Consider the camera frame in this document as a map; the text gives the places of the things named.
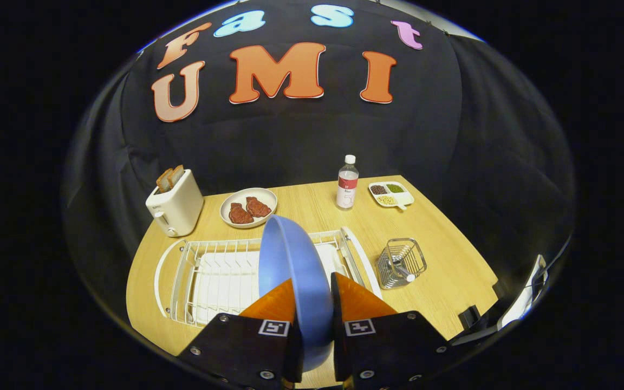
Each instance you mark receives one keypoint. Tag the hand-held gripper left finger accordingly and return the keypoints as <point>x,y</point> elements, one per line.
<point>236,346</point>

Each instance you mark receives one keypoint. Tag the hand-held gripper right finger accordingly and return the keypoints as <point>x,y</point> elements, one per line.
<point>388,346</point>

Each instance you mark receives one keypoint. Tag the blue plate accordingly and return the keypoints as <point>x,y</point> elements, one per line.
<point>290,260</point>

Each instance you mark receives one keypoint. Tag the beige plate with meat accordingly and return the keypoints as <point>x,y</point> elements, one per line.
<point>236,197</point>

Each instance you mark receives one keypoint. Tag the white divided dish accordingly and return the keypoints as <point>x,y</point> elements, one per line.
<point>407,198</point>

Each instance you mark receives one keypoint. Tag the small black box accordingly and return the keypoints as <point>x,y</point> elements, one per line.
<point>469,317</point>

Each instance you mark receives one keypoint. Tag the red-brown meat piece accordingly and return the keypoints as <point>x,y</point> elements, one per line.
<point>258,207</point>
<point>240,214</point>

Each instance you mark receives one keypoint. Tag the white power strip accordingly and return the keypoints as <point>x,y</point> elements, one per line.
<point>520,306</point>

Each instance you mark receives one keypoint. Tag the yellow beans heap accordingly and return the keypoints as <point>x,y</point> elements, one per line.
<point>387,200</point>

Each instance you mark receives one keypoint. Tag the white toaster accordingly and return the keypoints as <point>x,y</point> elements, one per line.
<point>179,208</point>

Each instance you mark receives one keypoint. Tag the brown beans heap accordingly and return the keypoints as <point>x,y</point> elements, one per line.
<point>378,189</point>

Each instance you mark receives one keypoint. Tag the green beans heap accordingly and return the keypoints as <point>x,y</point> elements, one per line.
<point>395,188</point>

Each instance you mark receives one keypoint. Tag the clear bottle with red label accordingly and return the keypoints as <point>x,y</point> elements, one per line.
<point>347,187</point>

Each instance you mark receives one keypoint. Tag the brown toast slice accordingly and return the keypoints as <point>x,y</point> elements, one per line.
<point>163,181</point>
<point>176,175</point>

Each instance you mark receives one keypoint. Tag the black backdrop cloth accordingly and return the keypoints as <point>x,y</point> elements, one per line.
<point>268,141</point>

